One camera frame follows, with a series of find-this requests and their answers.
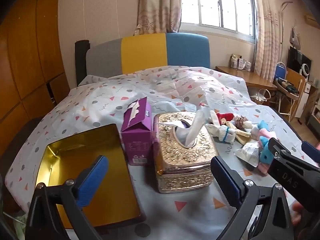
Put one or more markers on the window with grille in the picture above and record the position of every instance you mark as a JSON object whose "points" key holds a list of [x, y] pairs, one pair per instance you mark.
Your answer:
{"points": [[234, 18]]}

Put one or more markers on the boxes on desk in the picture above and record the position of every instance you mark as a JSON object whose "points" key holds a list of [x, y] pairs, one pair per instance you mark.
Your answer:
{"points": [[237, 62]]}

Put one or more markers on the right beige curtain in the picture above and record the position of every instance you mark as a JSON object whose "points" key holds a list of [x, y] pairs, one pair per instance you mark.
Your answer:
{"points": [[267, 46]]}

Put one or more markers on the blue pink plush toy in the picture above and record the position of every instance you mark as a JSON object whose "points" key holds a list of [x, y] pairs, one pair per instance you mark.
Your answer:
{"points": [[262, 134]]}

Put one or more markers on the blue folding chair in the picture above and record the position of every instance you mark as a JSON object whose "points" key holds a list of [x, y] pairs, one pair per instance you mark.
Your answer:
{"points": [[285, 90]]}

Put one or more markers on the red sock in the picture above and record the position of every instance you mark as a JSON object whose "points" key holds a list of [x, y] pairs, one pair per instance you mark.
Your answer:
{"points": [[224, 117]]}

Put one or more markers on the beige curtain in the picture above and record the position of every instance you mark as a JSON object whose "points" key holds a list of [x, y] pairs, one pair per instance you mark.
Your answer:
{"points": [[267, 46], [158, 16]]}

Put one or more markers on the white knit glove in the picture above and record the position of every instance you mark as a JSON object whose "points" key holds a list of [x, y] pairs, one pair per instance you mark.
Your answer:
{"points": [[222, 132]]}

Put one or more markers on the cream mesh cloth bundle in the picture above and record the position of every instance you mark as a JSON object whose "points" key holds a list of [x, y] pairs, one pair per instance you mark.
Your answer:
{"points": [[242, 136]]}

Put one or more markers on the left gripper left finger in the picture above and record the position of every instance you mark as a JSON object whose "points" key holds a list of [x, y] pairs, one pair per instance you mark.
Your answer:
{"points": [[44, 221]]}

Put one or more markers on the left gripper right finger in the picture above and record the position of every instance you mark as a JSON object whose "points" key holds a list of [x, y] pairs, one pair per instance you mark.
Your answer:
{"points": [[274, 220]]}

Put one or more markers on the purple tissue carton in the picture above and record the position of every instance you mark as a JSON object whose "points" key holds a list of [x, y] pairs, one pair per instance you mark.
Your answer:
{"points": [[136, 132]]}

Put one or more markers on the grey yellow blue sofa back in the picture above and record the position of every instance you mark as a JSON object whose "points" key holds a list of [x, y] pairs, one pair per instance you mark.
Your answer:
{"points": [[131, 54]]}

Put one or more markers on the ornate gold tissue box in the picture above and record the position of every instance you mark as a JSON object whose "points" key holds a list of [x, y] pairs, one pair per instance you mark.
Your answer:
{"points": [[181, 168]]}

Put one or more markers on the white wet wipe packet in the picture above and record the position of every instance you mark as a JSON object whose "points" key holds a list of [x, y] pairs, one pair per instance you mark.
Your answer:
{"points": [[249, 153]]}

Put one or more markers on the left beige curtain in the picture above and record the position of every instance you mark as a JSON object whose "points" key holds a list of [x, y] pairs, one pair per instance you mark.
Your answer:
{"points": [[158, 16]]}

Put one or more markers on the wooden wardrobe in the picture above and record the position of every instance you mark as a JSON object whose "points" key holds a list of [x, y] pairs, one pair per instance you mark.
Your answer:
{"points": [[33, 78]]}

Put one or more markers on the wooden side desk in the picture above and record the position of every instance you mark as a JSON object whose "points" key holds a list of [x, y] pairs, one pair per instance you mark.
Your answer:
{"points": [[251, 79]]}

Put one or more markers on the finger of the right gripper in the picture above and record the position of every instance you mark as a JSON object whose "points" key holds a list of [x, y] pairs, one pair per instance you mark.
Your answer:
{"points": [[311, 151], [291, 172]]}

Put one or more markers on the black rolled mat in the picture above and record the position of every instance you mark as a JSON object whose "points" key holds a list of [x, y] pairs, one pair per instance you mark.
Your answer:
{"points": [[81, 48]]}

